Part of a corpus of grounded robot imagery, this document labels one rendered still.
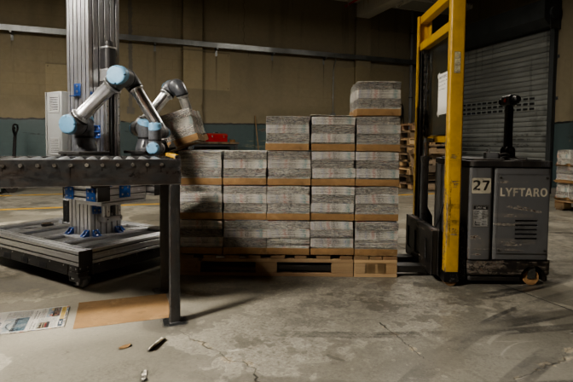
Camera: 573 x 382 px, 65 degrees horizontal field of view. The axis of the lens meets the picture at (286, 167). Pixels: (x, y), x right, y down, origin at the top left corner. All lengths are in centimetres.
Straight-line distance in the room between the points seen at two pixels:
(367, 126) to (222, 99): 705
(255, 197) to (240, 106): 702
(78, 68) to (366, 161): 206
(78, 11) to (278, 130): 160
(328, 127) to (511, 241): 135
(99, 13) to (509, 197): 296
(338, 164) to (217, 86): 706
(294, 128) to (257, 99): 709
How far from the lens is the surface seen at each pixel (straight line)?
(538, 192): 321
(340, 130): 297
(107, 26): 352
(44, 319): 262
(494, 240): 315
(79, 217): 349
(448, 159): 293
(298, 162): 296
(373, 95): 302
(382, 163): 302
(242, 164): 297
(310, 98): 1047
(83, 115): 297
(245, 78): 1000
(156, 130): 279
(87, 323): 250
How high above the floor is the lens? 88
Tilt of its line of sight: 3 degrees down
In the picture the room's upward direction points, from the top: 1 degrees clockwise
